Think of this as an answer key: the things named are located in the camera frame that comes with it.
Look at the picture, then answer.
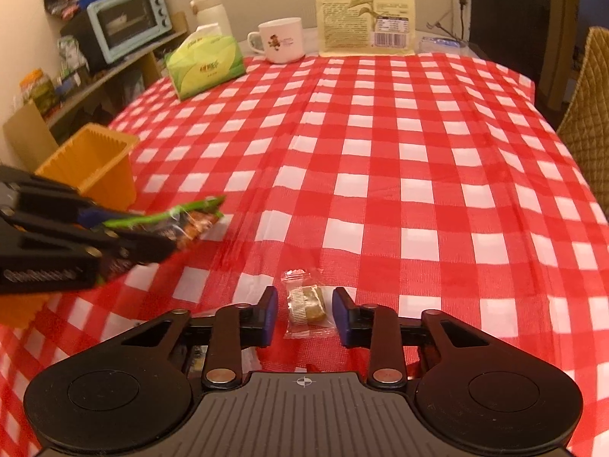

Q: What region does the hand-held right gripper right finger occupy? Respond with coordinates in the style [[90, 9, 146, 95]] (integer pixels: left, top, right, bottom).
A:
[[332, 286, 491, 390]]

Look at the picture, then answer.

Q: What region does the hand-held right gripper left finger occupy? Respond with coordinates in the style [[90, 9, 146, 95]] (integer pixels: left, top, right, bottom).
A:
[[121, 286, 279, 390]]

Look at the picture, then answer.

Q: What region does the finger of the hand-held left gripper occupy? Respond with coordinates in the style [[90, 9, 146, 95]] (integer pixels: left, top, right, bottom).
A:
[[14, 227, 178, 266], [0, 165, 113, 227]]

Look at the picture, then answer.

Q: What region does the clear-wrapped brown snack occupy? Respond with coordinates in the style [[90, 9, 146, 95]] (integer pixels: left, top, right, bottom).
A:
[[282, 269, 336, 340]]

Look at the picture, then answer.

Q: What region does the orange plastic tray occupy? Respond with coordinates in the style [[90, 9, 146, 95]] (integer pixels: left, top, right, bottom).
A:
[[0, 123, 141, 329]]

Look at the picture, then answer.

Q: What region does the green snack packet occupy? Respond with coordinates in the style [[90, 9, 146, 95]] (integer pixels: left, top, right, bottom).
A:
[[90, 195, 226, 286]]

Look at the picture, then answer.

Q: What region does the wooden shelf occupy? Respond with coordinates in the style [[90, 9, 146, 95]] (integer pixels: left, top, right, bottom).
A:
[[2, 12, 188, 163]]

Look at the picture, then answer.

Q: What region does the orange-lidded jar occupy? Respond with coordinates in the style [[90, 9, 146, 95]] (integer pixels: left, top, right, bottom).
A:
[[18, 69, 58, 115]]

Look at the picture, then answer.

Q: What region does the red checkered tablecloth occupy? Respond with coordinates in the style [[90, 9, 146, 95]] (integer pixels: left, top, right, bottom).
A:
[[0, 52, 609, 457]]

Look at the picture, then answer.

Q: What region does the green and white bag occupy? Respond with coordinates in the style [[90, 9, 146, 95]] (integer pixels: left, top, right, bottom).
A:
[[57, 35, 91, 77]]

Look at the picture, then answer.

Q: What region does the green tissue box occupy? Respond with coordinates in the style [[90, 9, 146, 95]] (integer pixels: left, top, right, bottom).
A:
[[164, 24, 247, 102]]

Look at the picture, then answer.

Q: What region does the light blue toaster oven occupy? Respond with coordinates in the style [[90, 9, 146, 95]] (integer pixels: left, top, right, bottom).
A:
[[86, 0, 173, 65]]

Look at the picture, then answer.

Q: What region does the black and red snack bag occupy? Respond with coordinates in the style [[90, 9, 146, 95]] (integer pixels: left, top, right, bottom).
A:
[[43, 0, 84, 20]]

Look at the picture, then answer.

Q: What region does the white kettle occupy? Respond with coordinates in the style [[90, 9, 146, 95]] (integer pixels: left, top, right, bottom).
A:
[[190, 0, 232, 39]]

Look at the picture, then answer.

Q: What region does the white mug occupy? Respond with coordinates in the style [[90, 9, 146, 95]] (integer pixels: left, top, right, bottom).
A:
[[247, 17, 305, 64]]

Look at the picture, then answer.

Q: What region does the clear plastic packet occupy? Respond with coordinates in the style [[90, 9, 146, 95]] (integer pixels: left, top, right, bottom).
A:
[[419, 34, 469, 54]]

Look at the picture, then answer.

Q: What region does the sunflower seed bag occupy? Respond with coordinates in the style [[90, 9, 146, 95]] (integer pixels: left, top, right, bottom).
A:
[[312, 0, 416, 58]]

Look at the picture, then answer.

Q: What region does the chair with quilted cover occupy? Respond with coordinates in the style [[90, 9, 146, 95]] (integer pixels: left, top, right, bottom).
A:
[[556, 26, 609, 201]]

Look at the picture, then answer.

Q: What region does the black cabinet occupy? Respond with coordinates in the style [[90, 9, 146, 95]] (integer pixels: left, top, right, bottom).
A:
[[452, 0, 567, 101]]

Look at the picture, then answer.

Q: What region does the black power cable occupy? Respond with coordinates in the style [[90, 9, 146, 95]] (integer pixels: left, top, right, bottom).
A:
[[426, 0, 470, 42]]

